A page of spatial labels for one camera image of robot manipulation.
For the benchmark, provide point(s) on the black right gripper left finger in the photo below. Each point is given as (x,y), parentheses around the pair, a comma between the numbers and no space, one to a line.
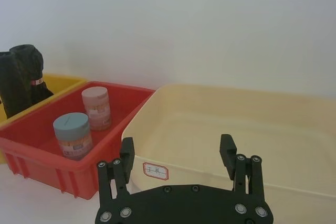
(107,182)

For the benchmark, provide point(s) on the red plastic bin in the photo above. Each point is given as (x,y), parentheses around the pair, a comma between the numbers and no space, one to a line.
(34,140)

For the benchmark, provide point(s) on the yellow plastic bin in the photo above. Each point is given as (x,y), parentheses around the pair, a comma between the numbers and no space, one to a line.
(61,82)

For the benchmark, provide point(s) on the black rolled bundle with tag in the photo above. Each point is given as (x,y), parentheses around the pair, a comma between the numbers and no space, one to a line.
(32,61)

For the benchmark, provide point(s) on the jar with blue lid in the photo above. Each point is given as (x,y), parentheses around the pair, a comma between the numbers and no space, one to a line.
(71,127)

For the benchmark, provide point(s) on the black rolled cloth bundle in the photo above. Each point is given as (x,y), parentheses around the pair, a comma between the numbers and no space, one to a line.
(11,85)

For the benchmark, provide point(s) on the cream plastic bin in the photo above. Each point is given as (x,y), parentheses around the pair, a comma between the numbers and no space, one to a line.
(210,113)

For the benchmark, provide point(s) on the jar with pink lid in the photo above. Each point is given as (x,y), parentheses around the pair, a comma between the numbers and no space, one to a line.
(95,103)

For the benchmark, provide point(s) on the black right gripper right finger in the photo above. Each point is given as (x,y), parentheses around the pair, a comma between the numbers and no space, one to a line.
(253,182)

